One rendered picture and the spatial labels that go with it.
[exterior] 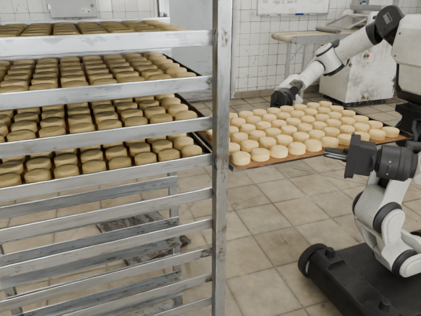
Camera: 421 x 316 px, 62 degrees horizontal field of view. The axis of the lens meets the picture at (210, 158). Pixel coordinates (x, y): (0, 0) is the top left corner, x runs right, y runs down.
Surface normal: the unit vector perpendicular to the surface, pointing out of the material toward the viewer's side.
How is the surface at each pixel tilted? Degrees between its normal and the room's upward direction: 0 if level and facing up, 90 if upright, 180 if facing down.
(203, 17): 90
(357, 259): 0
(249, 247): 0
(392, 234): 90
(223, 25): 90
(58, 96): 90
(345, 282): 0
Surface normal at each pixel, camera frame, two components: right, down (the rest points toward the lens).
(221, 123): 0.36, 0.40
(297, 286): 0.00, -0.90
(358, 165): -0.40, 0.39
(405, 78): -0.93, 0.17
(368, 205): -0.85, -0.22
